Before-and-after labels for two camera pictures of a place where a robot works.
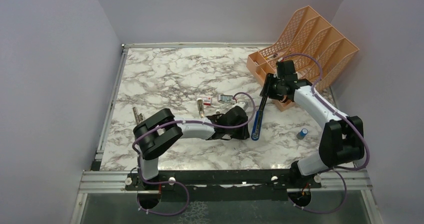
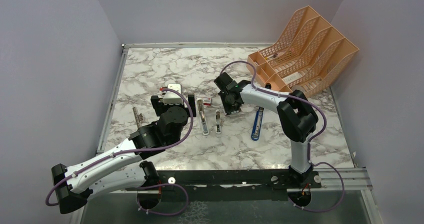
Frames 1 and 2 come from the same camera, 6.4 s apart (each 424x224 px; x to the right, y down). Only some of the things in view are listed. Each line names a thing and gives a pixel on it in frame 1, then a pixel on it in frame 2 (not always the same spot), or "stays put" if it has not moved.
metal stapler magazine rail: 139,118 stays put
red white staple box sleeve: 207,100 stays put
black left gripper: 243,134 -> 161,108
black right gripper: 267,89 -> 228,108
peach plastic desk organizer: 319,50 stays put
